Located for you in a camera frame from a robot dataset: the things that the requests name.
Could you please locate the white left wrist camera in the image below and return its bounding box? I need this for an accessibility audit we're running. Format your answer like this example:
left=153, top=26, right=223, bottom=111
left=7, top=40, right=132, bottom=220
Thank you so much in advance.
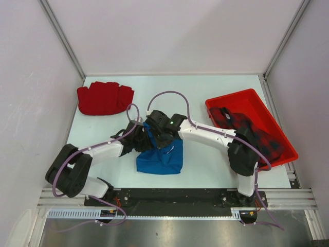
left=133, top=117, right=143, bottom=126

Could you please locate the red plastic bin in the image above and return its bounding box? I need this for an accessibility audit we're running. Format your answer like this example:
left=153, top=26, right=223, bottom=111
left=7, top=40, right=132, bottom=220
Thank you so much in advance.
left=205, top=89, right=299, bottom=167

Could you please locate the red black plaid skirt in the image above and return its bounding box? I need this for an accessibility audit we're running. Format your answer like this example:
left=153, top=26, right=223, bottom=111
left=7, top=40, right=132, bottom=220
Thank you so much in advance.
left=208, top=107, right=285, bottom=165

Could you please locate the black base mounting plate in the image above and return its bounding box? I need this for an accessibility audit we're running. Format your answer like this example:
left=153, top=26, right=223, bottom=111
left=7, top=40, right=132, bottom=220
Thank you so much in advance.
left=84, top=187, right=268, bottom=217

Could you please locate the aluminium frame rail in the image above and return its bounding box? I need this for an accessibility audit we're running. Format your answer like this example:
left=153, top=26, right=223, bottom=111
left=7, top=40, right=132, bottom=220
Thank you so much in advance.
left=261, top=162, right=328, bottom=240

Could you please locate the blue skirt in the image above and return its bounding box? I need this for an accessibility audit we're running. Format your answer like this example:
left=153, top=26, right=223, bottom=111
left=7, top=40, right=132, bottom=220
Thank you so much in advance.
left=136, top=123, right=184, bottom=175

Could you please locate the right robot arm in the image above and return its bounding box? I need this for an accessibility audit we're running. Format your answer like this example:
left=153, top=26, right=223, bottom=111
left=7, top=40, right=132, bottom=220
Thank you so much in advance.
left=145, top=110, right=260, bottom=206

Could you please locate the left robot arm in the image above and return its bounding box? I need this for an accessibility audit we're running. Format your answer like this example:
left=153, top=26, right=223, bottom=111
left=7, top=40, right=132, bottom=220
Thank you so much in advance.
left=45, top=120, right=153, bottom=206

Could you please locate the red pleated skirt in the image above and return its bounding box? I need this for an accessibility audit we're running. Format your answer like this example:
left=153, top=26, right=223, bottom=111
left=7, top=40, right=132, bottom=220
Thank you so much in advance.
left=77, top=81, right=135, bottom=116

